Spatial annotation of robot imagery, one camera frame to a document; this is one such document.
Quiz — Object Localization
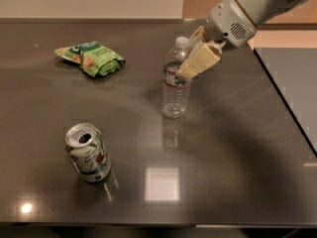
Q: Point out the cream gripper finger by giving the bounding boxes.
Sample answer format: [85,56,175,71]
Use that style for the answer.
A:
[176,41,226,80]
[189,26,205,49]

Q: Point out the clear plastic water bottle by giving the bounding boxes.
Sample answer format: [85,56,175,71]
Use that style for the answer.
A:
[162,37,191,118]

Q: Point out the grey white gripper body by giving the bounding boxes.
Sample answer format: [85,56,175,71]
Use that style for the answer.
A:
[204,0,257,48]

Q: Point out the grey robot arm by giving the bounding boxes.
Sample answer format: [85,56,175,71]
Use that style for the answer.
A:
[176,0,307,80]

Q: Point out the grey side table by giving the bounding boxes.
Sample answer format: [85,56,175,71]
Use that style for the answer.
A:
[254,48,317,154]

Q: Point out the green chip bag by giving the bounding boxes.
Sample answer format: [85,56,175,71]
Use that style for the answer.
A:
[54,42,125,78]

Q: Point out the white green 7up can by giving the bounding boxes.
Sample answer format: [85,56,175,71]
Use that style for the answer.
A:
[64,123,111,182]

